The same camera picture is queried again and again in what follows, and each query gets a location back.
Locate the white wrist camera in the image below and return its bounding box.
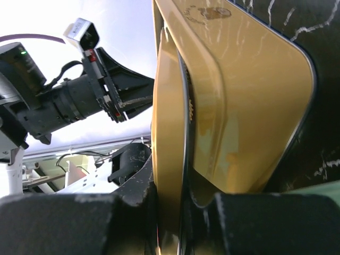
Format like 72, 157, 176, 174
63, 18, 99, 52

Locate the bear print tin lid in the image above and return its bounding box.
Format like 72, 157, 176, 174
151, 28, 184, 254

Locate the mint green floral tray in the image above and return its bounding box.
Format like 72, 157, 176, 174
287, 181, 339, 199

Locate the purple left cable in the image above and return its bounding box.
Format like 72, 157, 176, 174
0, 33, 66, 45

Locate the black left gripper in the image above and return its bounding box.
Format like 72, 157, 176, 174
1, 42, 154, 145

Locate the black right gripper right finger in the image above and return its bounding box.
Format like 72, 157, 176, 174
183, 184, 339, 254

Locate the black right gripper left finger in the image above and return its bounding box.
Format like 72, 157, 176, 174
1, 159, 157, 254

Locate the gold cookie tin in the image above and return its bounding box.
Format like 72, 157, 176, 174
152, 1, 315, 193

